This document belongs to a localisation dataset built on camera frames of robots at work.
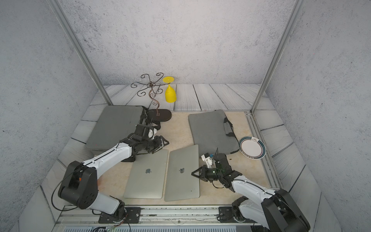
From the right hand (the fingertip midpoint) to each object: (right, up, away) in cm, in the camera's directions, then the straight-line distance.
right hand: (193, 175), depth 78 cm
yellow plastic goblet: (-15, +48, +21) cm, 55 cm away
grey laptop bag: (+15, +21, +24) cm, 35 cm away
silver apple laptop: (-27, -4, +9) cm, 29 cm away
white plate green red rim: (+40, +11, +21) cm, 47 cm away
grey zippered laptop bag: (-55, +27, +26) cm, 66 cm away
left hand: (-14, +15, +8) cm, 22 cm away
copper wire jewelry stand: (-25, +50, +15) cm, 58 cm away
